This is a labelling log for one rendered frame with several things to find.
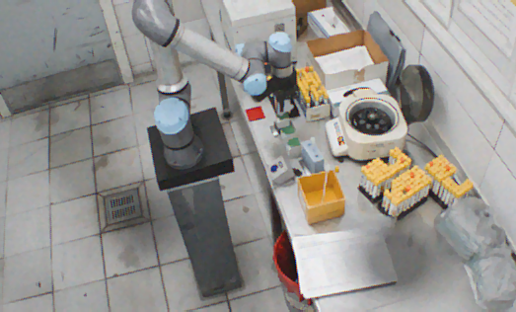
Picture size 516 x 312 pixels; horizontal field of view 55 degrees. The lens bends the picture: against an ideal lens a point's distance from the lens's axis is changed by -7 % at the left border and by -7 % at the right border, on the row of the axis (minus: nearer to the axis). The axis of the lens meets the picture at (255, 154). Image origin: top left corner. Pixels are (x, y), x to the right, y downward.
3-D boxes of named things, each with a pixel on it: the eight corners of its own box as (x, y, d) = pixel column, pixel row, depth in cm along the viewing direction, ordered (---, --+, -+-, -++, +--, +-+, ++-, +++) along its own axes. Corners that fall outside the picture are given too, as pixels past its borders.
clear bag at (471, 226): (424, 222, 175) (435, 189, 161) (459, 198, 180) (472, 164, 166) (477, 275, 160) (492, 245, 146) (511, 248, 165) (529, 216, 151)
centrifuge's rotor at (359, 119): (346, 117, 203) (347, 103, 198) (384, 112, 204) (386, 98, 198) (356, 145, 193) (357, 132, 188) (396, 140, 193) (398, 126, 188)
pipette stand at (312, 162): (298, 162, 197) (297, 144, 190) (315, 156, 199) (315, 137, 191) (310, 181, 191) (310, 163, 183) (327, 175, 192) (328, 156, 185)
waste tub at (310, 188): (296, 195, 187) (296, 177, 180) (332, 187, 188) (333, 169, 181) (307, 225, 178) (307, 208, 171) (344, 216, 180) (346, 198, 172)
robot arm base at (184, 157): (171, 175, 190) (164, 157, 182) (160, 147, 199) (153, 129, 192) (209, 159, 192) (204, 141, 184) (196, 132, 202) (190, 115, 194)
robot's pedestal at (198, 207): (203, 297, 258) (166, 192, 193) (194, 265, 271) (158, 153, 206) (242, 287, 261) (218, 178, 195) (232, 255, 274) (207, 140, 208)
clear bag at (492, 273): (461, 256, 165) (471, 233, 155) (509, 254, 163) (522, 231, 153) (471, 312, 152) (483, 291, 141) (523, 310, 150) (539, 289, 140)
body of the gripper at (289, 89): (299, 100, 194) (299, 74, 185) (277, 106, 193) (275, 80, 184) (292, 87, 199) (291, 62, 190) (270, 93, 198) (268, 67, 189)
